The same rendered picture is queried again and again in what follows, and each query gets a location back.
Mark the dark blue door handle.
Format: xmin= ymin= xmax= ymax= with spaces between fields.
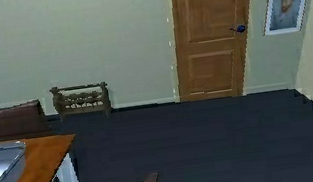
xmin=229 ymin=24 xmax=248 ymax=35

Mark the brown wooden room door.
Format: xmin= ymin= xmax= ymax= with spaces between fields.
xmin=166 ymin=0 xmax=270 ymax=105

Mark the white framed portrait picture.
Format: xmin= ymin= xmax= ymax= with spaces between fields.
xmin=259 ymin=0 xmax=313 ymax=37

